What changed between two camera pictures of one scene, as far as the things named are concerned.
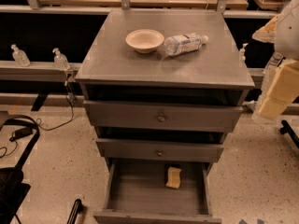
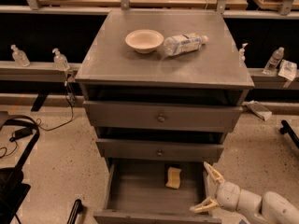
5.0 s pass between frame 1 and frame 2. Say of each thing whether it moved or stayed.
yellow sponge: stayed
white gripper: moved
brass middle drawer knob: stayed
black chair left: stayed
